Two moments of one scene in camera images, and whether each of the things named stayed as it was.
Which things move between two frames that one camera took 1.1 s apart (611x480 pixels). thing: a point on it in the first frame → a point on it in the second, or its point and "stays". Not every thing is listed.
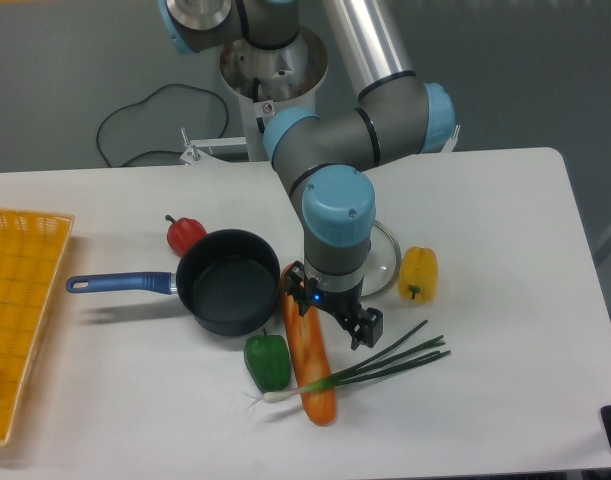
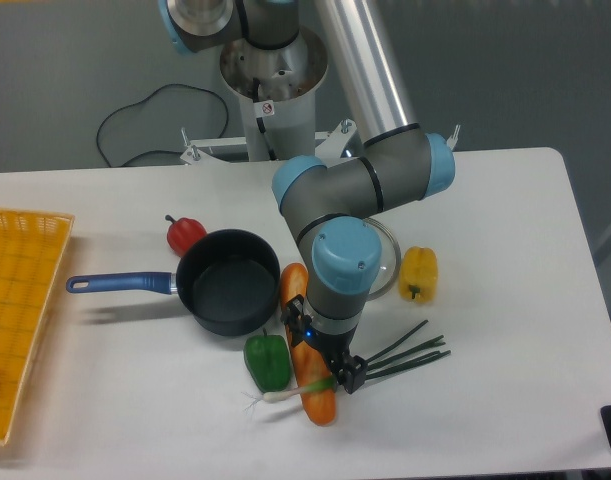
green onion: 374,363 stays
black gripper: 345,306 → 335,346
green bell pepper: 268,361 stays
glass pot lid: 384,261 stays
